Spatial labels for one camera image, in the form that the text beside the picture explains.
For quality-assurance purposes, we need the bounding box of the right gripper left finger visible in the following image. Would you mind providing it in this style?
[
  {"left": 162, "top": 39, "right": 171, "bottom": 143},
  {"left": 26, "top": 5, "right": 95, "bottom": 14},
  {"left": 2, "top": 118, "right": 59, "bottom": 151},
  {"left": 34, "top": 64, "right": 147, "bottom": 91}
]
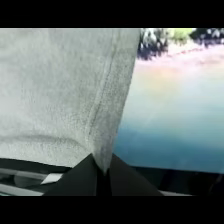
[{"left": 43, "top": 153, "right": 102, "bottom": 197}]

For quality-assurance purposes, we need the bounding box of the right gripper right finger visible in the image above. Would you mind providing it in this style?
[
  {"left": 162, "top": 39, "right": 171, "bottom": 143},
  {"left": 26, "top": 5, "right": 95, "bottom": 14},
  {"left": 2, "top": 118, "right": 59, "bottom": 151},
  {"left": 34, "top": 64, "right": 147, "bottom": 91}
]
[{"left": 106, "top": 153, "right": 163, "bottom": 197}]

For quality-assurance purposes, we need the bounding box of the grey garment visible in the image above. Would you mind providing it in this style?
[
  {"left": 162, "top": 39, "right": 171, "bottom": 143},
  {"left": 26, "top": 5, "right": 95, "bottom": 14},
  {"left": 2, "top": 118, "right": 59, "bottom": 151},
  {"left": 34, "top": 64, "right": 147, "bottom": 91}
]
[{"left": 0, "top": 28, "right": 142, "bottom": 175}]

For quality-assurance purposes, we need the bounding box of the silver frame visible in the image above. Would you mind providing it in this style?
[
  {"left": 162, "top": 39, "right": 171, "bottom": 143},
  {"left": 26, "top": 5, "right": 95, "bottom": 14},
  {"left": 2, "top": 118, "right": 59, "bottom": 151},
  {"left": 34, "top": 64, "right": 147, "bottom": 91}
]
[{"left": 0, "top": 166, "right": 65, "bottom": 197}]

